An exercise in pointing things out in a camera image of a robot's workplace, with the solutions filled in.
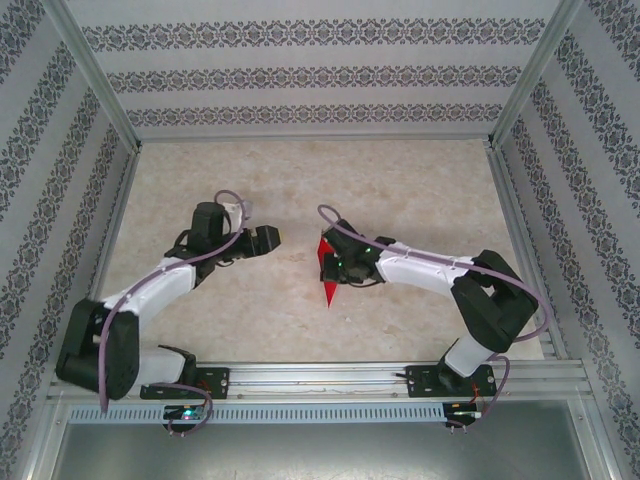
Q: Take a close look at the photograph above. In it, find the slotted grey cable duct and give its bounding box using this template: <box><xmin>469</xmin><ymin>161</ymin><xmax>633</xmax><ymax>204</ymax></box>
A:
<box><xmin>67</xmin><ymin>403</ymin><xmax>449</xmax><ymax>425</ymax></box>

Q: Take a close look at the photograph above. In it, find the aluminium side rail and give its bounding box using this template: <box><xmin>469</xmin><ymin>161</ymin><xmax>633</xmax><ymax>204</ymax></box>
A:
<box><xmin>67</xmin><ymin>147</ymin><xmax>144</xmax><ymax>365</ymax></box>
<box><xmin>487</xmin><ymin>147</ymin><xmax>569</xmax><ymax>362</ymax></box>

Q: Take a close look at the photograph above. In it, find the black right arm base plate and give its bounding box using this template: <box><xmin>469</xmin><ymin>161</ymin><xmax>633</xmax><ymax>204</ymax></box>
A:
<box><xmin>407</xmin><ymin>364</ymin><xmax>497</xmax><ymax>400</ymax></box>

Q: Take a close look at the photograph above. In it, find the aluminium frame post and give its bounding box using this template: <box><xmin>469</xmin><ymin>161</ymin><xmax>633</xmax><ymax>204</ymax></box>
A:
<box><xmin>42</xmin><ymin>0</ymin><xmax>142</xmax><ymax>151</ymax></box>
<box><xmin>487</xmin><ymin>0</ymin><xmax>586</xmax><ymax>149</ymax></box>

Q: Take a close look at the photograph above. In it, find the red paper sheet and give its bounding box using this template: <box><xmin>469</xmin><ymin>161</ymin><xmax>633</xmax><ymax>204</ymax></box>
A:
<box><xmin>314</xmin><ymin>236</ymin><xmax>347</xmax><ymax>310</ymax></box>

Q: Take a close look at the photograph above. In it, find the thin aluminium wall rail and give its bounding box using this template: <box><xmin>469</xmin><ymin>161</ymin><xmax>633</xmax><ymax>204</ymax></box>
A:
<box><xmin>135</xmin><ymin>132</ymin><xmax>494</xmax><ymax>146</ymax></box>

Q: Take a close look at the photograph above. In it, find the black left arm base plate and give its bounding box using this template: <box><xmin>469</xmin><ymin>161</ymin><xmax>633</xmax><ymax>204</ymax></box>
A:
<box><xmin>138</xmin><ymin>366</ymin><xmax>231</xmax><ymax>401</ymax></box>

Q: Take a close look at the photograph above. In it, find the aluminium mounting rail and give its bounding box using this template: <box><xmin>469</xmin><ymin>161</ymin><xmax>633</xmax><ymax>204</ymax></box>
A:
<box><xmin>47</xmin><ymin>360</ymin><xmax>594</xmax><ymax>402</ymax></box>

